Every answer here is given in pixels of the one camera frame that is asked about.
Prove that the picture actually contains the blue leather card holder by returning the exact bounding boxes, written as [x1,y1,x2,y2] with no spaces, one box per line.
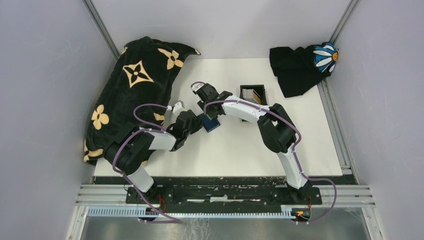
[197,113,221,133]

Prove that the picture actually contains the black card tray stand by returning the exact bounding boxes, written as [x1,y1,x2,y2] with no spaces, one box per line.
[239,84,268,106]

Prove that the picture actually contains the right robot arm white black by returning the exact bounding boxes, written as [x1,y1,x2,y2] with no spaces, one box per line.
[190,81,309,204]

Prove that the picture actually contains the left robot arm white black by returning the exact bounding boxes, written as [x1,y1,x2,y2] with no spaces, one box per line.
[103,110,203,204]

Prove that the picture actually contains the stack of credit cards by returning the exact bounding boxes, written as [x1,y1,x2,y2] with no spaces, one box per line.
[241,88,262,105]

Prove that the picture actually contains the black blanket with beige flowers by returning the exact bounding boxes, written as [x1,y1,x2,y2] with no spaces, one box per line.
[83,36,201,163]

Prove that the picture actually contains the black cloth with blue flower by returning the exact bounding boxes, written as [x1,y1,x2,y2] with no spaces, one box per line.
[269,42,339,98]

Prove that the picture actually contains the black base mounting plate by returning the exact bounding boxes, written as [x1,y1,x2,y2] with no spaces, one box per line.
[144,185,323,214]

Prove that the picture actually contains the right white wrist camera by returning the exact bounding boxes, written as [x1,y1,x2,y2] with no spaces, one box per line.
[190,81,205,94]

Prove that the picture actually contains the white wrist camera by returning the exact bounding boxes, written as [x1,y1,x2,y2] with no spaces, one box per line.
[166,100,187,117]
[190,81,205,94]

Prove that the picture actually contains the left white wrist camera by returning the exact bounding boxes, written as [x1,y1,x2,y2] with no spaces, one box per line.
[166,100,187,117]

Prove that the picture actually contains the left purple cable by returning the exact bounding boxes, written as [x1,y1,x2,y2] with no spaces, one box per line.
[111,103,183,224]

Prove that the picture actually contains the aluminium frame rails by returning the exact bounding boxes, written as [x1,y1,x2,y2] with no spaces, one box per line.
[66,158,377,240]

